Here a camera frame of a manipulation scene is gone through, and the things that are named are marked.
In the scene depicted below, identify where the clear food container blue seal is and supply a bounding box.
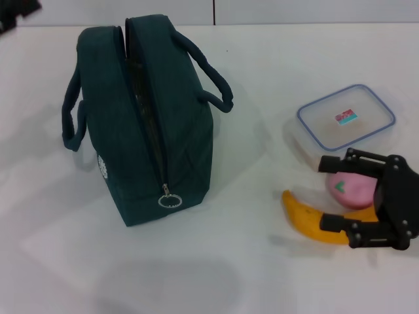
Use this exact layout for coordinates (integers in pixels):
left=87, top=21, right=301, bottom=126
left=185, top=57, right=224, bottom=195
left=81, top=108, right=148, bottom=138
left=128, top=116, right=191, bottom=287
left=283, top=84, right=410, bottom=164

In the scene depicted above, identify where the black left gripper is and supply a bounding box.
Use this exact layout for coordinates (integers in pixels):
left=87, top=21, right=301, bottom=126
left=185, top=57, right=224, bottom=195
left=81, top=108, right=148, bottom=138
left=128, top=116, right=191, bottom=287
left=0, top=0, right=42, bottom=36

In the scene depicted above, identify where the pink egg-shaped toy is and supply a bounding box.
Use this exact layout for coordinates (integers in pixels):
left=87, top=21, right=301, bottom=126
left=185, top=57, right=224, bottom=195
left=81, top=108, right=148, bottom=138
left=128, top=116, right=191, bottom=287
left=325, top=171, right=380, bottom=210

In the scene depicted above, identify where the dark teal insulated lunch bag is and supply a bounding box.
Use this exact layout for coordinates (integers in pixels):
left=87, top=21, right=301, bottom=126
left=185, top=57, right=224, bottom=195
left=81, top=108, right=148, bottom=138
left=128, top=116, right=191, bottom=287
left=60, top=13, right=235, bottom=229

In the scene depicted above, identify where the yellow banana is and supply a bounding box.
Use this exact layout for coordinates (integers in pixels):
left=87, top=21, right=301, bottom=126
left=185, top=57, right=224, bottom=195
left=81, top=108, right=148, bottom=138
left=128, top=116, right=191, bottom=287
left=282, top=189, right=382, bottom=246

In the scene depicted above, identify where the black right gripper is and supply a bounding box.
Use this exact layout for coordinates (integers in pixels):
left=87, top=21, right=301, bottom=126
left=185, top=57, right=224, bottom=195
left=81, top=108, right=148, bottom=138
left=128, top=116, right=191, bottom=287
left=318, top=147, right=419, bottom=252

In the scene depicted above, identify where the white partition board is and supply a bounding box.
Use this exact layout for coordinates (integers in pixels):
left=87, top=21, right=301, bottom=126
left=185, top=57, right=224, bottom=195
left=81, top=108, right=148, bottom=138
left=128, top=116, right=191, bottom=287
left=39, top=0, right=419, bottom=27

